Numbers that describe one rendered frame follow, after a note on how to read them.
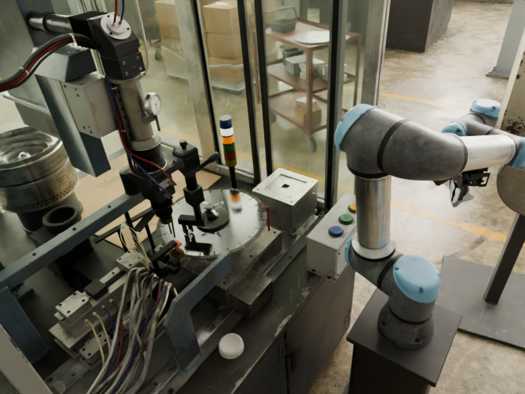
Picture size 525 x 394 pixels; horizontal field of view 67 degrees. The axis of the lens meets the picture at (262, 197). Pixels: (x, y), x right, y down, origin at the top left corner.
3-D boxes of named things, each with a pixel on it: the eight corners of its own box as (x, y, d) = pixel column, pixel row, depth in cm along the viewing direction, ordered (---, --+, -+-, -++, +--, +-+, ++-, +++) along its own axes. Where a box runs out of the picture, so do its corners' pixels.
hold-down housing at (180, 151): (198, 195, 116) (185, 133, 104) (208, 201, 114) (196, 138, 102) (183, 204, 114) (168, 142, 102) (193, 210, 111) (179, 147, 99)
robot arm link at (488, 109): (464, 102, 111) (481, 94, 115) (455, 137, 117) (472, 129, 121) (491, 111, 106) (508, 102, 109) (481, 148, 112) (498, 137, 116)
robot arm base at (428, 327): (440, 319, 115) (447, 296, 109) (423, 359, 105) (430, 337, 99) (390, 296, 122) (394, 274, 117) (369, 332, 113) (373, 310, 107)
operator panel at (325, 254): (344, 223, 151) (345, 191, 143) (370, 234, 146) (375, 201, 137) (305, 270, 134) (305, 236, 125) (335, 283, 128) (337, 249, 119)
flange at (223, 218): (232, 209, 131) (230, 202, 129) (225, 231, 122) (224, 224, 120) (199, 208, 132) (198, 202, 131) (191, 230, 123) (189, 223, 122)
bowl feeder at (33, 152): (66, 189, 184) (35, 118, 163) (107, 211, 168) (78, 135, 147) (1, 227, 165) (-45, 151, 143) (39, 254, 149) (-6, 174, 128)
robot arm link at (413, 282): (415, 330, 101) (423, 295, 93) (374, 298, 110) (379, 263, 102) (443, 306, 107) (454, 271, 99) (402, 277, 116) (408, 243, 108)
